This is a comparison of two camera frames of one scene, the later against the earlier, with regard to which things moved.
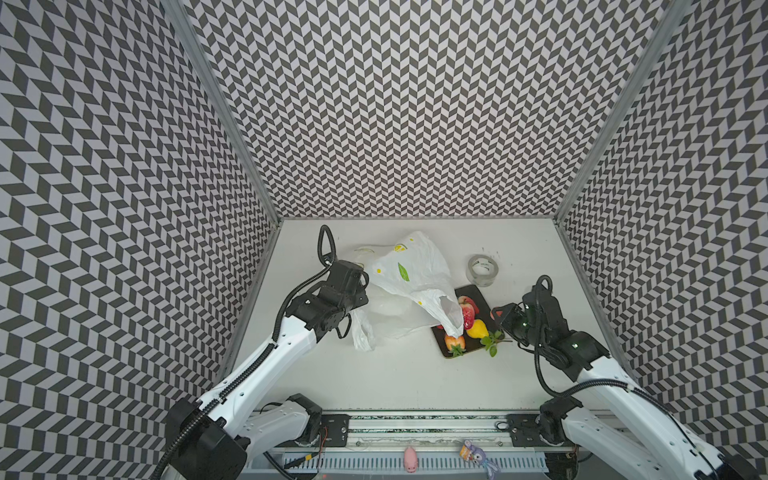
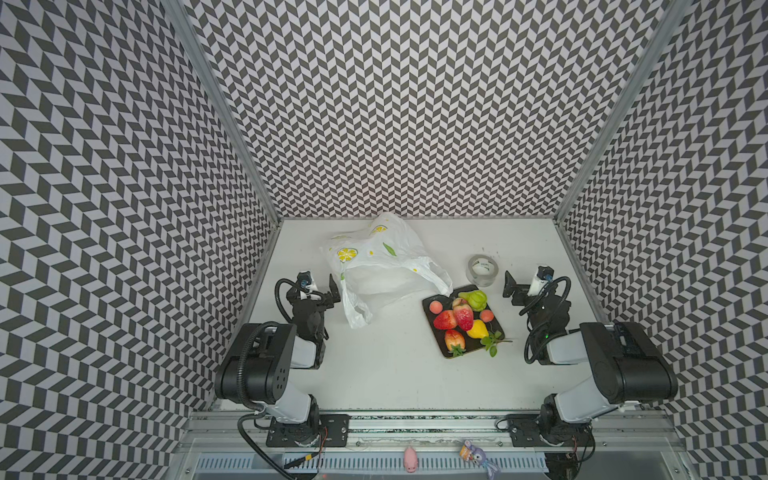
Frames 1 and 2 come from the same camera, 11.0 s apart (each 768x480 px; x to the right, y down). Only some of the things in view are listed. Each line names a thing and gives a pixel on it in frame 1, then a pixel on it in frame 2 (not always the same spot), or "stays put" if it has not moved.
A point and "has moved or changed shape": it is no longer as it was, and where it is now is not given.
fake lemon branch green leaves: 491,340 stays put
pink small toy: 410,459 stays put
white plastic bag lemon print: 410,288 has moved or changed shape
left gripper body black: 355,300 → 324,302
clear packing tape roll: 482,270 stays put
